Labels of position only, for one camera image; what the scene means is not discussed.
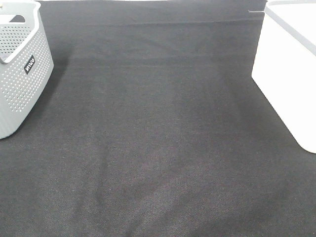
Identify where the white plastic storage bin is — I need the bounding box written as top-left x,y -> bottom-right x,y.
251,0 -> 316,153

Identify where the black table cloth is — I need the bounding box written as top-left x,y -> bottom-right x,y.
0,0 -> 316,237

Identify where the grey perforated plastic basket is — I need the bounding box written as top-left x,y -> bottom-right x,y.
0,0 -> 54,139

